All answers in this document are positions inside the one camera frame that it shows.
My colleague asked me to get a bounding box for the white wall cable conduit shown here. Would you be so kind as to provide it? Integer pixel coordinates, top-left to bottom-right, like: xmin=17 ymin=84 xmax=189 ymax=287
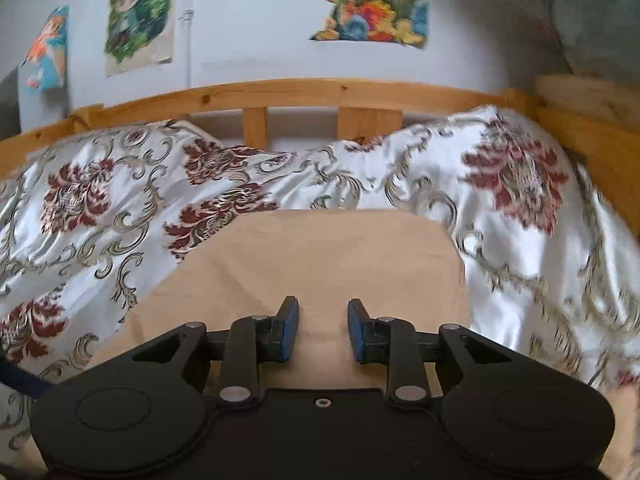
xmin=181 ymin=7 xmax=196 ymax=87

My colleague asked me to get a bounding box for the blue strap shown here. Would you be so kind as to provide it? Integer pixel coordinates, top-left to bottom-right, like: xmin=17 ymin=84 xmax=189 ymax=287
xmin=0 ymin=359 xmax=55 ymax=400

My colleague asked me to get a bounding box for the large colourful wall poster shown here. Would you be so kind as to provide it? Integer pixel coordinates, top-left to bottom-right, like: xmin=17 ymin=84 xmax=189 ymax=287
xmin=301 ymin=0 xmax=432 ymax=52

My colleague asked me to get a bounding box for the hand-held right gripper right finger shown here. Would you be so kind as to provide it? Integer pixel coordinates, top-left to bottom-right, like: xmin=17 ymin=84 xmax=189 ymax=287
xmin=347 ymin=298 xmax=513 ymax=408

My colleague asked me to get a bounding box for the wooden bed frame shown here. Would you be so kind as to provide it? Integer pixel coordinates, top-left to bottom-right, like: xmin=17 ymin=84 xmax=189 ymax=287
xmin=0 ymin=74 xmax=640 ymax=241

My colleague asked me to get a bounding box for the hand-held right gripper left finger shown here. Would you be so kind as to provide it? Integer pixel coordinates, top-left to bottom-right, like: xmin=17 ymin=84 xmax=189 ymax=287
xmin=131 ymin=296 xmax=301 ymax=407

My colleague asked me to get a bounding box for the green-haired figure wall poster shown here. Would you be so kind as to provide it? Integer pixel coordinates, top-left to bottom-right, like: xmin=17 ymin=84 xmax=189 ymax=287
xmin=104 ymin=0 xmax=179 ymax=79

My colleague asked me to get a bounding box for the white floral bedspread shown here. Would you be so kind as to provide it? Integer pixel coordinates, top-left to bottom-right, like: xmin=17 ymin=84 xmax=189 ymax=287
xmin=0 ymin=104 xmax=640 ymax=461

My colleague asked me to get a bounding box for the teal plush blanket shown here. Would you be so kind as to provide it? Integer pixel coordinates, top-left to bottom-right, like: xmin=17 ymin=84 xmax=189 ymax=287
xmin=547 ymin=0 xmax=640 ymax=83

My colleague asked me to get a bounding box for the beige hoodie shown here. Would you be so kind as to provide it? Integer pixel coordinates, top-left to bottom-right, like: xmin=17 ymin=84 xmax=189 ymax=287
xmin=20 ymin=209 xmax=638 ymax=480

